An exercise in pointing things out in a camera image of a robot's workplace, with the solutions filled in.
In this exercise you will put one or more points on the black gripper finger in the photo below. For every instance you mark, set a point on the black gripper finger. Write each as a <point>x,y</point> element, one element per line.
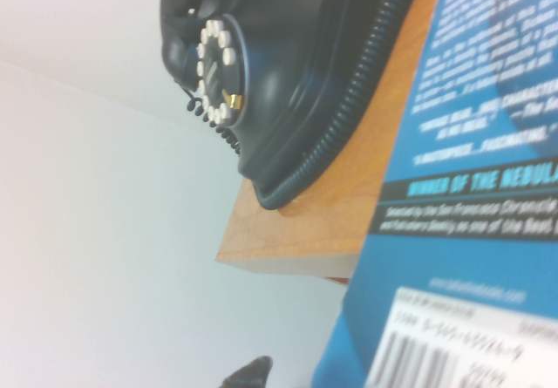
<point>250,372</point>

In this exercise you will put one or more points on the wooden bookcase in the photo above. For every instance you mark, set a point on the wooden bookcase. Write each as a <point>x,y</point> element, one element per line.
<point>305,222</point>

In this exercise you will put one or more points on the black rotary telephone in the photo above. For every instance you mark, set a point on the black rotary telephone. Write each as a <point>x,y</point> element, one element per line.
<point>349,100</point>

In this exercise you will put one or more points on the black rotary telephone base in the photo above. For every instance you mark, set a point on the black rotary telephone base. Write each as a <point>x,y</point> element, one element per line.
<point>296,56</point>

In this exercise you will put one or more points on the blue Darwin's Radio paperback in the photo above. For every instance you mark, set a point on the blue Darwin's Radio paperback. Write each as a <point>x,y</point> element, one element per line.
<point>457,253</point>

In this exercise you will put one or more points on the black telephone handset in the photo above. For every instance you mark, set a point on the black telephone handset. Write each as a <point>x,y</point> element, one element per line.
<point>174,54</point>

